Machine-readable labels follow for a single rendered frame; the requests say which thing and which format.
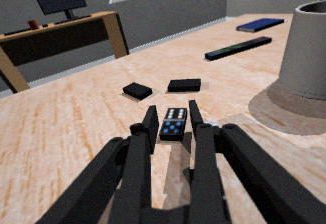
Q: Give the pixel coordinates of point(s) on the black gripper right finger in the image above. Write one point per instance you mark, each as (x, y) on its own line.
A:
(279, 197)

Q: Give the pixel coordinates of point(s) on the grey mug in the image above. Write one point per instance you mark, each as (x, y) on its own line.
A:
(303, 67)

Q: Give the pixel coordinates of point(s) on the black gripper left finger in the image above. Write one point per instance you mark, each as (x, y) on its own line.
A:
(86, 198)

